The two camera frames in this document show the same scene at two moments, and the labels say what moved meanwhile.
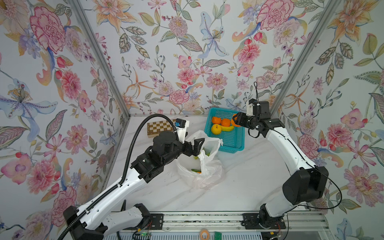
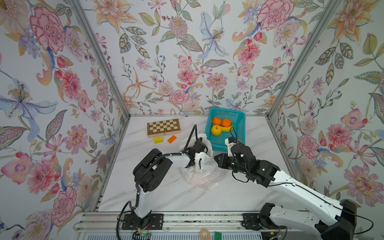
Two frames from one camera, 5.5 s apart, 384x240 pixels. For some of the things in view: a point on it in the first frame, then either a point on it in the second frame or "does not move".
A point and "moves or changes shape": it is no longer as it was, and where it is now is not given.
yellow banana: (227, 128) does not move
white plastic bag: (201, 172) moves or changes shape
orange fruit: (225, 122) does not move
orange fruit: (216, 120) does not move
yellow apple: (216, 129) does not move
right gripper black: (244, 120) -> (222, 161)
